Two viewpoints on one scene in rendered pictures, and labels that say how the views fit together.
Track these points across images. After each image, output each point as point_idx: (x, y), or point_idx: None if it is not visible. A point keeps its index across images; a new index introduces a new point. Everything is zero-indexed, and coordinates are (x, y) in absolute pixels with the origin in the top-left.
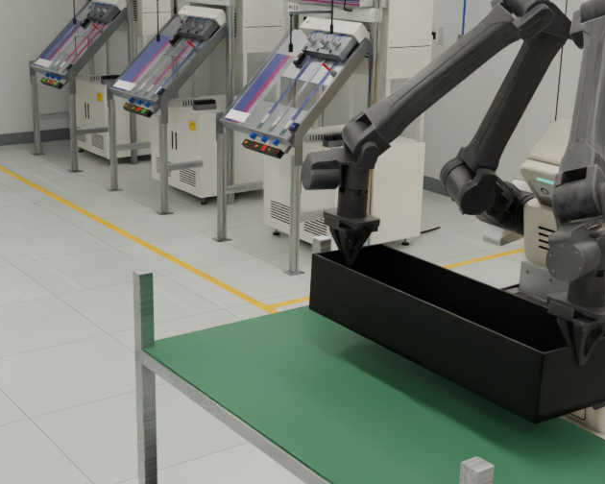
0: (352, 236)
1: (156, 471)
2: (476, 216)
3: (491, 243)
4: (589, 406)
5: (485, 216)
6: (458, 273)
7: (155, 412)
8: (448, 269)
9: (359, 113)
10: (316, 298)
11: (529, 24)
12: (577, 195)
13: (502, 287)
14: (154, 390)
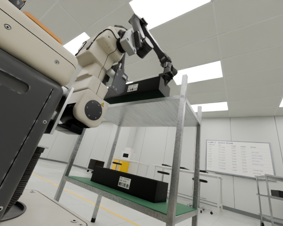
0: (164, 80)
1: (195, 155)
2: (140, 46)
3: (132, 54)
4: (106, 101)
5: (137, 49)
6: (135, 81)
7: (196, 138)
8: (138, 80)
9: (168, 56)
10: None
11: None
12: None
13: (124, 72)
14: (196, 132)
